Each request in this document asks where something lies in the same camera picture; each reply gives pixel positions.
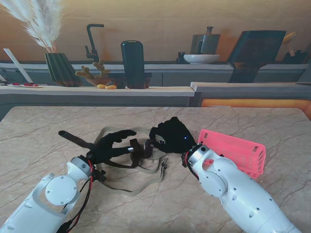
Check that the plate with red food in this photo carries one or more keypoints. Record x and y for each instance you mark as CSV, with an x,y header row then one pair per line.
x,y
26,85

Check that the white leaning board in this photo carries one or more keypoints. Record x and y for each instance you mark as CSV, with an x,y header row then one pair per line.
x,y
17,64

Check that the dark utensil holder with spoons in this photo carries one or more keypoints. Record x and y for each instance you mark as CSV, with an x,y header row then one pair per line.
x,y
295,57

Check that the white ceramic bowl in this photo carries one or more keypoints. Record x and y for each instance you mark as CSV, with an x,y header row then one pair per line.
x,y
201,58

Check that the pink plastic mesh basket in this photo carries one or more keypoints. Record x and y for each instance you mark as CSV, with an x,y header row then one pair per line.
x,y
243,155

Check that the dark range hood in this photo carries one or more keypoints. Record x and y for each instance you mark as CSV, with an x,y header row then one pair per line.
x,y
255,51

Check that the beige woven belt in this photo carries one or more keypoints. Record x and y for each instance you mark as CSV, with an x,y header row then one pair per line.
x,y
145,171

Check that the black kitchen faucet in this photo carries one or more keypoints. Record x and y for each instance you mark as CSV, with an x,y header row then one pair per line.
x,y
91,43

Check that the dark ribbed vase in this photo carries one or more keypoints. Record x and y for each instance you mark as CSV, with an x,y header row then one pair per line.
x,y
62,70

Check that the white pampas grass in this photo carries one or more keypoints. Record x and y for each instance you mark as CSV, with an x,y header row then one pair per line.
x,y
41,24

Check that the tall dark cylindrical canister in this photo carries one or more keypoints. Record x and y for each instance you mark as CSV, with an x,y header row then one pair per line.
x,y
133,63

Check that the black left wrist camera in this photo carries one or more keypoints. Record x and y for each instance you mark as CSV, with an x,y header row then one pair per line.
x,y
100,175

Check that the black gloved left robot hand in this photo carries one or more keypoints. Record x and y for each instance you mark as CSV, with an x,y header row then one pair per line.
x,y
107,150

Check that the small black stand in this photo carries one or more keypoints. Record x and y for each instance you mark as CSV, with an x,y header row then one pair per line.
x,y
181,58

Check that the orange fruits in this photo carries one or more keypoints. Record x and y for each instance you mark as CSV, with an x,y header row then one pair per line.
x,y
109,87

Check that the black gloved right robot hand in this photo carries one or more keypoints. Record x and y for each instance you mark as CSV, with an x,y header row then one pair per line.
x,y
173,137

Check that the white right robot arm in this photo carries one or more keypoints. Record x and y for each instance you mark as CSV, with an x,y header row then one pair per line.
x,y
238,194

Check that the grey pot with lid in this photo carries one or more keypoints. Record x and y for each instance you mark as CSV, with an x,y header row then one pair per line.
x,y
205,42

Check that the grey stone counter top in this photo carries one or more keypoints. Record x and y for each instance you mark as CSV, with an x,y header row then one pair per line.
x,y
243,87

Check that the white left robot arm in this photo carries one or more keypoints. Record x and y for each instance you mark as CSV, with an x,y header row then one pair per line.
x,y
56,191

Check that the light wood counter top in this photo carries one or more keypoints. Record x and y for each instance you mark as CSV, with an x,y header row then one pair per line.
x,y
73,91

